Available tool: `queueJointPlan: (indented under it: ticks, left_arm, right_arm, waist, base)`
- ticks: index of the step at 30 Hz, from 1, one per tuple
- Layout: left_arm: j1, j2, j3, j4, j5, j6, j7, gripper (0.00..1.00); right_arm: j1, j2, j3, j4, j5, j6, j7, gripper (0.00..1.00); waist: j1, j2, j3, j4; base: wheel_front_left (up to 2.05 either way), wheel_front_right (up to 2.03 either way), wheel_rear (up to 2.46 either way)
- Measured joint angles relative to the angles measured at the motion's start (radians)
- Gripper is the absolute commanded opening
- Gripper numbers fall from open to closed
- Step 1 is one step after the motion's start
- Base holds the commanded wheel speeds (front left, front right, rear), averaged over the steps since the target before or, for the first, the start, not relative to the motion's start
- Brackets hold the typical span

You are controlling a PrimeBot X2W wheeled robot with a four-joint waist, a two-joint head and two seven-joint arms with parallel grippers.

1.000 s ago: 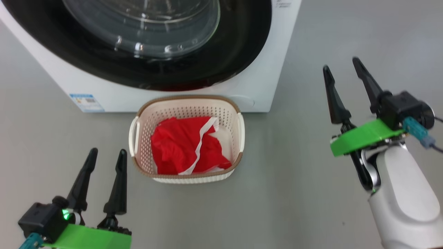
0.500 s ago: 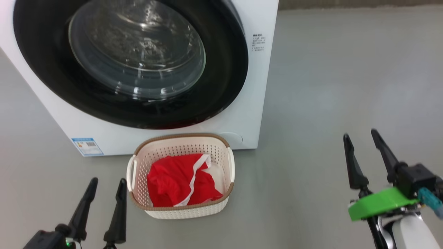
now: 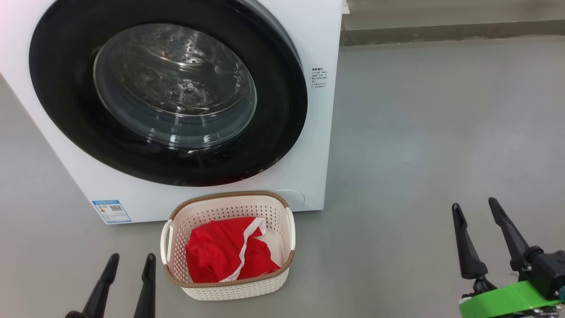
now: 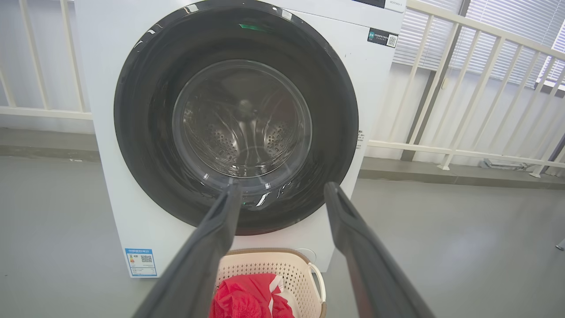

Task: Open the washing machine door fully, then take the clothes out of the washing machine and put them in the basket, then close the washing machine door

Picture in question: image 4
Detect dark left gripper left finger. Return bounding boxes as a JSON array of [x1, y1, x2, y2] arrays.
[[132, 183, 244, 318]]

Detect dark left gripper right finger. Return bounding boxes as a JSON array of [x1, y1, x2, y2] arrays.
[[324, 182, 436, 318]]

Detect red and white garment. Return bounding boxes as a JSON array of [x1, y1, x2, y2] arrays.
[[210, 273, 296, 318]]

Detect washing machine round door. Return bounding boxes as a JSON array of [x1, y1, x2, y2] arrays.
[[113, 0, 359, 236]]

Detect cream laundry basket brown rim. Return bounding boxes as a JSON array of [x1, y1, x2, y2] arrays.
[[214, 248, 328, 318]]

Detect white front-load washing machine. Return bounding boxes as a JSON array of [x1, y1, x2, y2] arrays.
[[74, 0, 407, 279]]

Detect white railing fence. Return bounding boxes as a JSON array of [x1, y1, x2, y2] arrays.
[[0, 0, 94, 121], [368, 0, 565, 178]]

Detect white window blinds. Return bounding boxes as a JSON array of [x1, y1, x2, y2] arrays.
[[392, 0, 565, 87]]

